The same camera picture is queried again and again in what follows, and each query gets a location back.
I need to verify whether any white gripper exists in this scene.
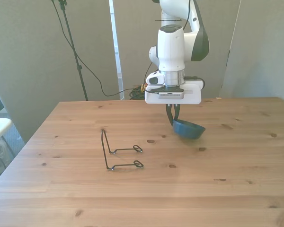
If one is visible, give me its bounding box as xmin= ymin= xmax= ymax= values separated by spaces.
xmin=144 ymin=79 xmax=202 ymax=126

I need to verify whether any dark blue bowl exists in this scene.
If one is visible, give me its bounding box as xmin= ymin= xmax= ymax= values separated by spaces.
xmin=172 ymin=119 xmax=206 ymax=142

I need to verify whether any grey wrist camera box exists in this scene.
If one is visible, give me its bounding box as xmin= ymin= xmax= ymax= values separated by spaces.
xmin=158 ymin=88 xmax=186 ymax=100

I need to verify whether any cable bundle on floor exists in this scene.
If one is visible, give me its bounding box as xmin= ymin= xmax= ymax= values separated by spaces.
xmin=128 ymin=84 xmax=149 ymax=100

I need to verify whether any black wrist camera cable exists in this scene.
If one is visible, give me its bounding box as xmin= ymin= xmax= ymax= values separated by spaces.
xmin=184 ymin=75 xmax=206 ymax=91

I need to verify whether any black wire dish rack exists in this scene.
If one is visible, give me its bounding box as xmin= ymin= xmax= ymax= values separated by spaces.
xmin=100 ymin=128 xmax=144 ymax=171

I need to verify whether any black stand cable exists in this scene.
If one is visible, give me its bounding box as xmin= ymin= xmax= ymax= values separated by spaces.
xmin=52 ymin=0 xmax=133 ymax=97

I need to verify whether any black camera stand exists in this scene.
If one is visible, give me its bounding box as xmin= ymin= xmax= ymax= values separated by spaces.
xmin=51 ymin=0 xmax=89 ymax=102

